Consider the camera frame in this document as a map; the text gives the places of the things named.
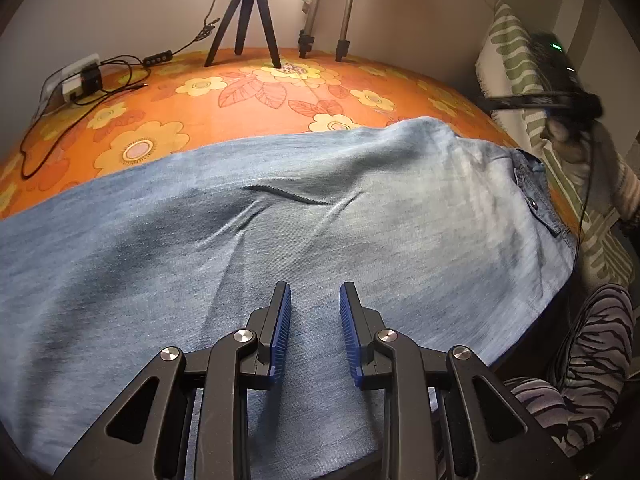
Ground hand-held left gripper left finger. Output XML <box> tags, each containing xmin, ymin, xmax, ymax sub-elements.
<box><xmin>52</xmin><ymin>281</ymin><xmax>292</xmax><ymax>480</ymax></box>

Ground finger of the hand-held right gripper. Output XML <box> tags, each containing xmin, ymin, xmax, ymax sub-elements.
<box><xmin>482</xmin><ymin>91</ymin><xmax>571</xmax><ymax>111</ymax></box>

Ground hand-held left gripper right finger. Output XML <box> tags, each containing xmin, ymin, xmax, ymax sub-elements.
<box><xmin>339</xmin><ymin>281</ymin><xmax>583</xmax><ymax>480</ymax></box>

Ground blue denim pants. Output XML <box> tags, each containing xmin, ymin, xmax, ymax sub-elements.
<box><xmin>0</xmin><ymin>116</ymin><xmax>576</xmax><ymax>480</ymax></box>

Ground person's right hand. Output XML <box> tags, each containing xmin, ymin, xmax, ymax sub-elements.
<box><xmin>542</xmin><ymin>117</ymin><xmax>598</xmax><ymax>171</ymax></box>

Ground person's zebra striped leg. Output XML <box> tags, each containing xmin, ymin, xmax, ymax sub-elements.
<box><xmin>502</xmin><ymin>282</ymin><xmax>636</xmax><ymax>456</ymax></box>

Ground orange floral bedspread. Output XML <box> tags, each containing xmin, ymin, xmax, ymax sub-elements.
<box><xmin>0</xmin><ymin>47</ymin><xmax>531</xmax><ymax>221</ymax></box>

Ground black power adapter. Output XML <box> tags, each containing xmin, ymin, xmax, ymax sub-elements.
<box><xmin>81</xmin><ymin>66</ymin><xmax>103</xmax><ymax>95</ymax></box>

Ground white power strip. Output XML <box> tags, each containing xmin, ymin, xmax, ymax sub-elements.
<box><xmin>42</xmin><ymin>53</ymin><xmax>101</xmax><ymax>103</ymax></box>

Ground black ring light cable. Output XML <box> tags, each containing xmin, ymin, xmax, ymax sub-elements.
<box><xmin>100</xmin><ymin>0</ymin><xmax>233</xmax><ymax>106</ymax></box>

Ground black power strip cable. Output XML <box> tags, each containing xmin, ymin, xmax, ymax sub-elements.
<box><xmin>20</xmin><ymin>95</ymin><xmax>73</xmax><ymax>181</ymax></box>

